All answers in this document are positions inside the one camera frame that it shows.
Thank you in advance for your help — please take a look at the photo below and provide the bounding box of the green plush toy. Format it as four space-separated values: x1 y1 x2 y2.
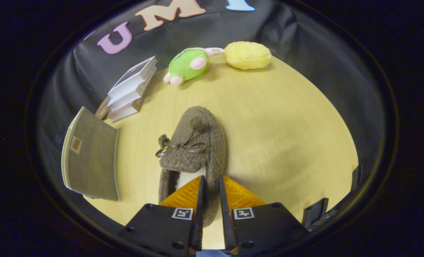
163 47 225 86

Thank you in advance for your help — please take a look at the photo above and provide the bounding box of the yellow plush toy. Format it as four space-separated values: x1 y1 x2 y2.
224 41 272 70

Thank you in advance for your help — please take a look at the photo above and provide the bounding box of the grey fabric storage box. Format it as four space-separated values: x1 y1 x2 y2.
61 106 120 201

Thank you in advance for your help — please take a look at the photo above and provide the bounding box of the brown fuzzy shoe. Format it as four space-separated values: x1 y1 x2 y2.
155 106 226 228

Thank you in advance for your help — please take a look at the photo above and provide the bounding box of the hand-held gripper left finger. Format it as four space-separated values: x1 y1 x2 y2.
116 175 207 257

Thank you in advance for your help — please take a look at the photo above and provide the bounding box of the black backdrop cloth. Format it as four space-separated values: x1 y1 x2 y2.
28 0 391 229

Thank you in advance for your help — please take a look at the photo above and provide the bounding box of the person's blue jeans leg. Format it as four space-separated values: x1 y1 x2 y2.
196 249 230 257

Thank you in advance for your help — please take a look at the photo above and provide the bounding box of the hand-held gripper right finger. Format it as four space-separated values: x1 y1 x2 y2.
219 174 309 256

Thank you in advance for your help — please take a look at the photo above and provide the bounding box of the white paperback book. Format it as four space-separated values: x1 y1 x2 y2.
108 96 144 124
106 80 150 111

